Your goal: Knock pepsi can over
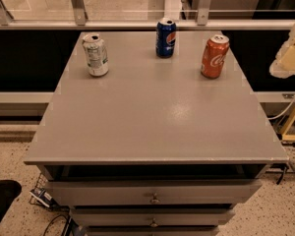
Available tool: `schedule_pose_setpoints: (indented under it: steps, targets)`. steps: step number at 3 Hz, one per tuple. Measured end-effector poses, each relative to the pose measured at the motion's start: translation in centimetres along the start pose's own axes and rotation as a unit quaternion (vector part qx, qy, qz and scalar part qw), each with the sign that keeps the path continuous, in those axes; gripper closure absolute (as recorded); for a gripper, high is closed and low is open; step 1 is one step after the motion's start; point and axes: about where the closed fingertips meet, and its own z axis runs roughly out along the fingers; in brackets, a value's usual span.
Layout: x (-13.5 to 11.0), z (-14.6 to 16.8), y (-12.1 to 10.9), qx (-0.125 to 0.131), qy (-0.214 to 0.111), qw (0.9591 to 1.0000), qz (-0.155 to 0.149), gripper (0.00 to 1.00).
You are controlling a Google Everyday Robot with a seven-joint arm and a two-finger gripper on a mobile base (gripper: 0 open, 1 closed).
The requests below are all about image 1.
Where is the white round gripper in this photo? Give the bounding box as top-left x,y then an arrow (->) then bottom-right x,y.
269,24 -> 295,79

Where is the blue pepsi can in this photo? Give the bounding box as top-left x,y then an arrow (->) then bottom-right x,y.
155,18 -> 176,58

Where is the red coca-cola can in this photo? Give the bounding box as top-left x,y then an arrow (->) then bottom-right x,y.
201,34 -> 229,79

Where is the white green soda can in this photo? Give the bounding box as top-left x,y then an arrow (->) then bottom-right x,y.
83,32 -> 108,77

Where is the grey drawer cabinet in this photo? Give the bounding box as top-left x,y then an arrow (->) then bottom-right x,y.
26,31 -> 288,236

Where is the top grey drawer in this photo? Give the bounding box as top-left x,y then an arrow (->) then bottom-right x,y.
45,180 -> 262,207

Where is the grey drawer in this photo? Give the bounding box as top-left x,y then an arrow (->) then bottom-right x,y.
71,208 -> 234,226
45,180 -> 262,207

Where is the brass top drawer knob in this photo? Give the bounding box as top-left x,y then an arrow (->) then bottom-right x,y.
149,194 -> 160,205

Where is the brass drawer knob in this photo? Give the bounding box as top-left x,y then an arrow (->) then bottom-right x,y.
149,194 -> 160,205
149,218 -> 158,228

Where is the metal railing with glass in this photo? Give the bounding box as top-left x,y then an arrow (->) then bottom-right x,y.
0,0 -> 295,30

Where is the black chair seat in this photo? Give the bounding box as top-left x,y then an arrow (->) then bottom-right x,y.
0,180 -> 22,222

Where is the white cable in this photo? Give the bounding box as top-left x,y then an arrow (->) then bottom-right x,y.
267,79 -> 295,121

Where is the yellow metal frame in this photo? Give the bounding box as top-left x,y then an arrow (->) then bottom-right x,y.
279,107 -> 295,142

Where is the black floor cable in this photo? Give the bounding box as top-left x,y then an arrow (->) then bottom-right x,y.
42,213 -> 77,236

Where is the wire basket on floor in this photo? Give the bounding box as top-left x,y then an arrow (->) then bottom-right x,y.
29,174 -> 57,208

